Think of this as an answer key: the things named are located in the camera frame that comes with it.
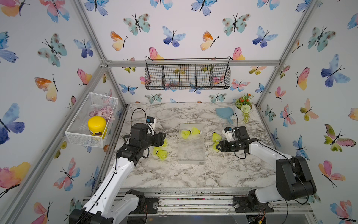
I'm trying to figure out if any yellow shuttlecock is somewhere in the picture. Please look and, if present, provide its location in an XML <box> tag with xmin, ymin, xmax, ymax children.
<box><xmin>213</xmin><ymin>141</ymin><xmax>221</xmax><ymax>152</ymax></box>
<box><xmin>180</xmin><ymin>130</ymin><xmax>192</xmax><ymax>139</ymax></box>
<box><xmin>162</xmin><ymin>139</ymin><xmax>168</xmax><ymax>148</ymax></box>
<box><xmin>212</xmin><ymin>132</ymin><xmax>222</xmax><ymax>142</ymax></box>
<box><xmin>191</xmin><ymin>127</ymin><xmax>201</xmax><ymax>135</ymax></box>
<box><xmin>153</xmin><ymin>147</ymin><xmax>168</xmax><ymax>161</ymax></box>

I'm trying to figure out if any translucent plastic storage box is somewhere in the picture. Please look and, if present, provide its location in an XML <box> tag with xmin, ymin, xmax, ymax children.
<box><xmin>177</xmin><ymin>123</ymin><xmax>206</xmax><ymax>165</ymax></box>

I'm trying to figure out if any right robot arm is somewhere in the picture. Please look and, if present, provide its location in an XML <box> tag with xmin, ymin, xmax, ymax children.
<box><xmin>212</xmin><ymin>126</ymin><xmax>317</xmax><ymax>211</ymax></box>

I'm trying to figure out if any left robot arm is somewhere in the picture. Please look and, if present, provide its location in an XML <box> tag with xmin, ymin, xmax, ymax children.
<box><xmin>69</xmin><ymin>117</ymin><xmax>166</xmax><ymax>224</ymax></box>

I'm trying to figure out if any light blue dustpan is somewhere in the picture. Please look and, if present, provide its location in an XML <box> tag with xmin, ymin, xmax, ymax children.
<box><xmin>215</xmin><ymin>107</ymin><xmax>234</xmax><ymax>124</ymax></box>

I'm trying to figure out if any white potted artificial plant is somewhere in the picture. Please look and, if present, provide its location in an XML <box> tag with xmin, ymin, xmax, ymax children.
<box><xmin>235</xmin><ymin>93</ymin><xmax>253</xmax><ymax>123</ymax></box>

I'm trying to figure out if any pink flower ball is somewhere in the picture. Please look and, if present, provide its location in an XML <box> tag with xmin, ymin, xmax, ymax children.
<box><xmin>94</xmin><ymin>106</ymin><xmax>115</xmax><ymax>122</ymax></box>

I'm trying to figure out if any yellow lidded jar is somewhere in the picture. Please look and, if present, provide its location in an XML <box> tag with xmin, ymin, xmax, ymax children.
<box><xmin>88</xmin><ymin>117</ymin><xmax>107</xmax><ymax>138</ymax></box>

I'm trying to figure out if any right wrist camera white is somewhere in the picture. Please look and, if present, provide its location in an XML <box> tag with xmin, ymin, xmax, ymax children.
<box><xmin>222</xmin><ymin>127</ymin><xmax>235</xmax><ymax>141</ymax></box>

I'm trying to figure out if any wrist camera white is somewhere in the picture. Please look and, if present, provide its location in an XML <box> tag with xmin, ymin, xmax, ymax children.
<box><xmin>222</xmin><ymin>127</ymin><xmax>235</xmax><ymax>141</ymax></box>
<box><xmin>146</xmin><ymin>116</ymin><xmax>157</xmax><ymax>130</ymax></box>

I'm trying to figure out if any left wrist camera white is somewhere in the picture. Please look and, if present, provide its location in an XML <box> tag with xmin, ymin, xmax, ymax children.
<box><xmin>146</xmin><ymin>116</ymin><xmax>157</xmax><ymax>130</ymax></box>

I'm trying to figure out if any white mesh wall basket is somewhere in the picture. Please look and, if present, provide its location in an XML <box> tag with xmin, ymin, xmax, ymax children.
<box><xmin>65</xmin><ymin>92</ymin><xmax>118</xmax><ymax>147</ymax></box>

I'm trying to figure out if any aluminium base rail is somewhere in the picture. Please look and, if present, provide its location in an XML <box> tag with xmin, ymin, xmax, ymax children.
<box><xmin>114</xmin><ymin>187</ymin><xmax>313</xmax><ymax>216</ymax></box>

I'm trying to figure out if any black wire wall basket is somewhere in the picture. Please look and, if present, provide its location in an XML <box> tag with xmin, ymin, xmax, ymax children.
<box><xmin>143</xmin><ymin>58</ymin><xmax>231</xmax><ymax>91</ymax></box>

